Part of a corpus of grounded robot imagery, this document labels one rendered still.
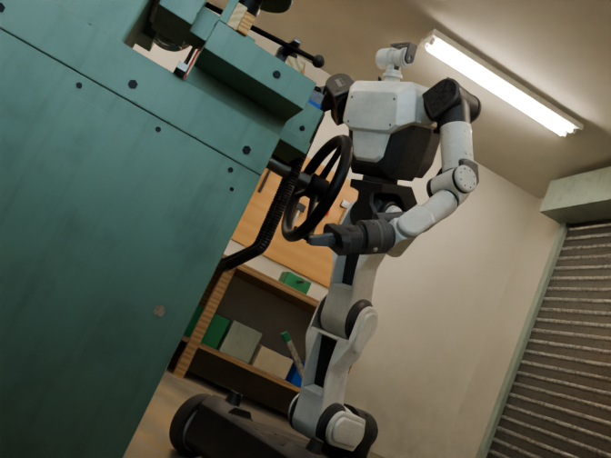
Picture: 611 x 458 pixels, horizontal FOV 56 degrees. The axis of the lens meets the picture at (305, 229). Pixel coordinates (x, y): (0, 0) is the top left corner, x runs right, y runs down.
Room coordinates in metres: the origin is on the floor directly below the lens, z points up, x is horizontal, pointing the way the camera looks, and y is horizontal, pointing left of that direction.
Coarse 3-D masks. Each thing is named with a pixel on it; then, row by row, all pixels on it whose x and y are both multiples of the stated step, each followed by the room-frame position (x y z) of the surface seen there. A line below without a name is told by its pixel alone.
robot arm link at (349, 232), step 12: (324, 228) 1.44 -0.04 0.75; (336, 228) 1.39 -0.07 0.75; (348, 228) 1.40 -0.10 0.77; (360, 228) 1.40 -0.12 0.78; (372, 228) 1.38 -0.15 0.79; (336, 240) 1.39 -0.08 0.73; (348, 240) 1.35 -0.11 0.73; (360, 240) 1.37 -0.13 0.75; (372, 240) 1.38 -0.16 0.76; (336, 252) 1.38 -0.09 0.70; (348, 252) 1.36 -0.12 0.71; (360, 252) 1.43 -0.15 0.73; (372, 252) 1.41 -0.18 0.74
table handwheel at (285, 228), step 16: (336, 144) 1.32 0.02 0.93; (352, 144) 1.24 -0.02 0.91; (272, 160) 1.28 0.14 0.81; (320, 160) 1.41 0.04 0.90; (336, 160) 1.30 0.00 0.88; (304, 176) 1.31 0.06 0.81; (320, 176) 1.32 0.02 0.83; (336, 176) 1.20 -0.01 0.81; (304, 192) 1.33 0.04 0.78; (320, 192) 1.32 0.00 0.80; (336, 192) 1.21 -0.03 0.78; (288, 208) 1.44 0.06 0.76; (320, 208) 1.22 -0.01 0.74; (288, 224) 1.40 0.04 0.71; (304, 224) 1.26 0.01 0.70; (288, 240) 1.34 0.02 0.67
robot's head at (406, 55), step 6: (402, 42) 1.64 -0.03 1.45; (408, 42) 1.62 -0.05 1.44; (396, 48) 1.69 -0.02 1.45; (408, 48) 1.62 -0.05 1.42; (414, 48) 1.63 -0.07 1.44; (402, 54) 1.63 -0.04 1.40; (408, 54) 1.62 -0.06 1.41; (414, 54) 1.63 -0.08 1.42; (402, 60) 1.63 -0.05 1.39; (408, 60) 1.63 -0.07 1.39; (402, 66) 1.65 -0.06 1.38; (408, 66) 1.66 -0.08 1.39
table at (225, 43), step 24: (216, 24) 0.94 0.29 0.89; (216, 48) 0.95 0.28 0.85; (240, 48) 0.96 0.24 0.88; (216, 72) 1.02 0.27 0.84; (240, 72) 0.97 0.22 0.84; (264, 72) 0.97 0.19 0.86; (288, 72) 0.99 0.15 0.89; (264, 96) 1.03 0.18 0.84; (288, 96) 0.99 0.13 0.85; (288, 144) 1.22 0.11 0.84
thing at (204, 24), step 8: (200, 16) 1.18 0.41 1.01; (208, 16) 1.18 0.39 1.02; (216, 16) 1.19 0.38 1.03; (200, 24) 1.18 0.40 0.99; (208, 24) 1.18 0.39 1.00; (192, 32) 1.18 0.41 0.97; (200, 32) 1.18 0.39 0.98; (208, 32) 1.19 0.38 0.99; (184, 40) 1.23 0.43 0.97; (192, 40) 1.21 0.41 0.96; (200, 40) 1.19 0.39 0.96
